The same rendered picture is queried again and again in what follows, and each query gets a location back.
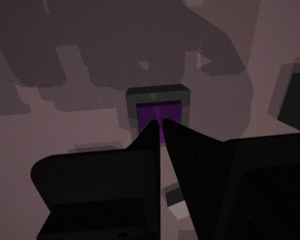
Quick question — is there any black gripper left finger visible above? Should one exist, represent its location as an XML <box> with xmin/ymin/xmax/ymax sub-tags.
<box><xmin>31</xmin><ymin>120</ymin><xmax>160</xmax><ymax>240</ymax></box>

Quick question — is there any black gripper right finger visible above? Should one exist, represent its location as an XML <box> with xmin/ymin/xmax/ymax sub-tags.
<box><xmin>163</xmin><ymin>118</ymin><xmax>300</xmax><ymax>240</ymax></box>

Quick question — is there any purple button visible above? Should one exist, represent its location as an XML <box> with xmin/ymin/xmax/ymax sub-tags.
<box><xmin>125</xmin><ymin>84</ymin><xmax>191</xmax><ymax>147</ymax></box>

